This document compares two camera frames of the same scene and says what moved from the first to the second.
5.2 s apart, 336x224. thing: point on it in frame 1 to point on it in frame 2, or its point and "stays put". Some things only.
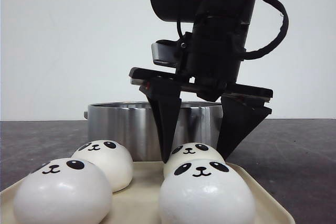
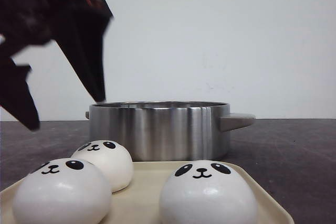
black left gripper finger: x=164 y=97 to x=15 y=95
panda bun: x=112 y=157 stays put
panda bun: x=65 y=191 stays put
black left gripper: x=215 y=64 to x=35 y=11
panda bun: x=205 y=191 stays put
